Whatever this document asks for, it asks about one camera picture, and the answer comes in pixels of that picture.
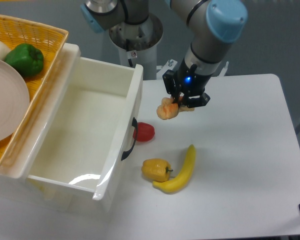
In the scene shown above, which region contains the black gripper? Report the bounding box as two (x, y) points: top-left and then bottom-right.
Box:
(162, 59), (212, 108)

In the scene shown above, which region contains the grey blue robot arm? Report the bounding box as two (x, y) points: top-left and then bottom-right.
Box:
(80, 0), (248, 108)

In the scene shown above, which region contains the white upper drawer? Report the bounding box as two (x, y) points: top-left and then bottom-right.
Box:
(28, 57), (144, 203)

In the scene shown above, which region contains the black drawer handle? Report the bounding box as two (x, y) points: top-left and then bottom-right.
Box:
(121, 117), (139, 161)

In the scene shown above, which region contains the yellow bell pepper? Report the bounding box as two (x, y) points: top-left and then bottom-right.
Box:
(141, 158), (173, 183)

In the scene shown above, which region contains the white drawer cabinet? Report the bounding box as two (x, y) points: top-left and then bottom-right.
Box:
(0, 43), (144, 213)

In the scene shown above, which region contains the triangle toasted bread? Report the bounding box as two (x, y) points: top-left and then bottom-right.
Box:
(156, 97), (195, 120)

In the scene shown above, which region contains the red bell pepper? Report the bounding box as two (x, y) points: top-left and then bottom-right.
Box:
(133, 122), (155, 142)

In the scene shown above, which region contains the yellow banana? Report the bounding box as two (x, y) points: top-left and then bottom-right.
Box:
(152, 144), (197, 194)

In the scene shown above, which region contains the green bell pepper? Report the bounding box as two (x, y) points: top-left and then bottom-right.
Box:
(4, 43), (44, 77)

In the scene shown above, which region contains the yellow woven basket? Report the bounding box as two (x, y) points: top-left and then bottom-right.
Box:
(0, 14), (69, 167)

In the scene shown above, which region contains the pink round plate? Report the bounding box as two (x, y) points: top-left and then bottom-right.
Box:
(0, 60), (30, 141)

